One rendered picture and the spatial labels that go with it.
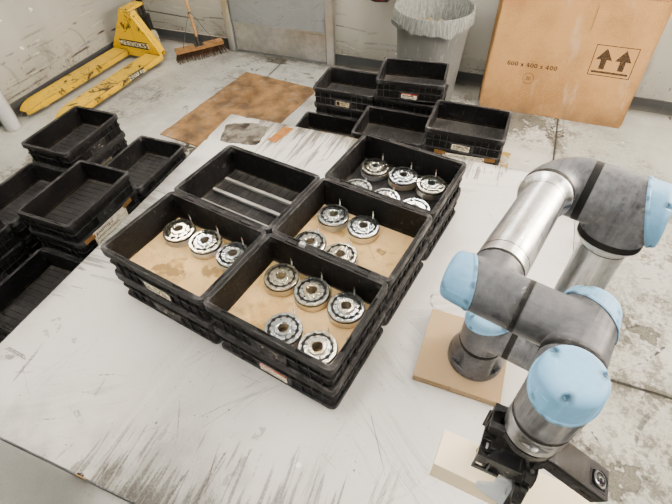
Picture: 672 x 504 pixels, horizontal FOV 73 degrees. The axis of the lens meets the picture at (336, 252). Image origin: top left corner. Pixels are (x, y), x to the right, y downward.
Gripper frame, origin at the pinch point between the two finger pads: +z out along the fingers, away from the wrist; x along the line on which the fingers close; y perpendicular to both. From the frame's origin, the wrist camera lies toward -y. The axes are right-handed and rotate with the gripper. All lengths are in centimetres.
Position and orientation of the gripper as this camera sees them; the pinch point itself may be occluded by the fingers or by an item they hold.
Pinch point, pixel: (510, 483)
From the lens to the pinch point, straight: 86.4
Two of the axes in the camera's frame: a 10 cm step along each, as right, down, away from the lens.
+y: -9.0, -3.1, 3.2
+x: -4.4, 6.7, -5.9
